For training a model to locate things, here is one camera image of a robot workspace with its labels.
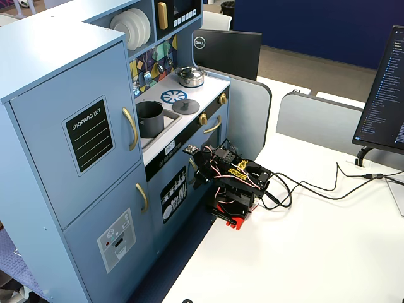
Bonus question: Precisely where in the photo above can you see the red arm base clamp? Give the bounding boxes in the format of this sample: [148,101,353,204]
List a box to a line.
[225,201,260,232]

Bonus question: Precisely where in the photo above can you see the steel toy skimmer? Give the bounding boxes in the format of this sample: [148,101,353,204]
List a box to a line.
[132,62,141,96]

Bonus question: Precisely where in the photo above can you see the gray round pot lid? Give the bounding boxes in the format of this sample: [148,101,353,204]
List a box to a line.
[172,98,200,115]

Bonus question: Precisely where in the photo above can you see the steel toy slotted spatula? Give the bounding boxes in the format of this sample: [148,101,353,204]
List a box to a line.
[143,53,153,87]

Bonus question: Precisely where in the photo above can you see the blue toy kitchen unit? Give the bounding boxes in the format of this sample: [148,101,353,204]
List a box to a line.
[0,0,232,303]

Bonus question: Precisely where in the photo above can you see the blue oven door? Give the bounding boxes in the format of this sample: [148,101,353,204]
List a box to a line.
[198,104,230,173]

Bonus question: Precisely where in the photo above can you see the gold dishwasher door handle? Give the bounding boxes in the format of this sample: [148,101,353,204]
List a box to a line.
[187,157,198,186]

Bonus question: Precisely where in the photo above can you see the white toy plate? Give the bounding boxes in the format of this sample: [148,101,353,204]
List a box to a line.
[129,8,152,45]
[109,11,140,51]
[121,9,148,48]

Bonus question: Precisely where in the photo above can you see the blue freezer door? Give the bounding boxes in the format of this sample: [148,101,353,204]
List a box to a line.
[62,163,156,303]

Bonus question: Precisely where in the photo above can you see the black toy microwave door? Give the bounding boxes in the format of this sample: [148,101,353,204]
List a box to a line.
[154,0,203,40]

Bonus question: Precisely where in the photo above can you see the black shopping list board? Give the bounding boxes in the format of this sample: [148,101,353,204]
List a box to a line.
[61,95,116,177]

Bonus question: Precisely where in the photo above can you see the gray desk divider panel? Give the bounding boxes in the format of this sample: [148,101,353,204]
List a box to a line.
[276,91,404,169]
[201,68,273,160]

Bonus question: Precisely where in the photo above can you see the gray toy pot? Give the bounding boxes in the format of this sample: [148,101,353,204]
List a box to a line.
[135,100,165,139]

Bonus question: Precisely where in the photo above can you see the gray toy sink basin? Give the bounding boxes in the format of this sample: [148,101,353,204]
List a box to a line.
[135,109,182,151]

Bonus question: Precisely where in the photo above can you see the black monitor with lit screen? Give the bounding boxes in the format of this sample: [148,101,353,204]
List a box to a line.
[352,25,404,155]

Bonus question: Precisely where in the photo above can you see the steel pot with lid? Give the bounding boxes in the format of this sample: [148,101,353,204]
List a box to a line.
[175,65,206,89]

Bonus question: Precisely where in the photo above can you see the gold fridge door handle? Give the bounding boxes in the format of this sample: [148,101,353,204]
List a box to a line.
[122,107,139,152]

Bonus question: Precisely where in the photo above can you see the silver monitor base plate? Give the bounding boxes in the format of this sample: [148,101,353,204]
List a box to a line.
[386,175,404,217]

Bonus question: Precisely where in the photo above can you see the white chair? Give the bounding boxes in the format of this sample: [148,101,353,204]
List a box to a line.
[201,11,233,32]

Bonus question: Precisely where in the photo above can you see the thick black cable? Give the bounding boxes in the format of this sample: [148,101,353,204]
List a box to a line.
[290,172,404,201]

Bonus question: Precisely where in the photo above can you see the black trash bin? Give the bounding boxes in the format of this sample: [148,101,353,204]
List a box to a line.
[220,1,236,17]

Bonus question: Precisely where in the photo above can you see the gold freezer door handle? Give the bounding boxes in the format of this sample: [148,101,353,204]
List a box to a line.
[136,182,149,214]

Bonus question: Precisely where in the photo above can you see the black Dell monitor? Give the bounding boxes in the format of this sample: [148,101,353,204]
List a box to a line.
[192,28,263,82]

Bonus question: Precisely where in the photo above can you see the gold microwave handle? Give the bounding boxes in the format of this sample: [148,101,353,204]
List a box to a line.
[157,1,169,30]

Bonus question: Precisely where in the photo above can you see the gray ice dispenser panel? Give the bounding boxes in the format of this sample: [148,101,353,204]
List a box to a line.
[97,207,138,275]

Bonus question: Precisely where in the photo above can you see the blue fridge door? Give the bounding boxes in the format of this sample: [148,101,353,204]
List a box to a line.
[9,40,145,230]

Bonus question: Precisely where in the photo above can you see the thin black cable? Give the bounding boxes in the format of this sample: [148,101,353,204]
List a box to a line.
[271,162,367,192]

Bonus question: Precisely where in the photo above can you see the gold oven door handle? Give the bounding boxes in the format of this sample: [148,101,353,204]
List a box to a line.
[203,115,223,134]

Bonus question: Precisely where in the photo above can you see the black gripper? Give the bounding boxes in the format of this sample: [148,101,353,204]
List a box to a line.
[193,147,222,191]

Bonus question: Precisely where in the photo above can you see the blue dishwasher door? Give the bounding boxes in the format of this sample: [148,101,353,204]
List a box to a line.
[145,126,215,259]

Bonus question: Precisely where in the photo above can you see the black looped cable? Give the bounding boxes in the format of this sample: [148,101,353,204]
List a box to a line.
[261,172,294,211]

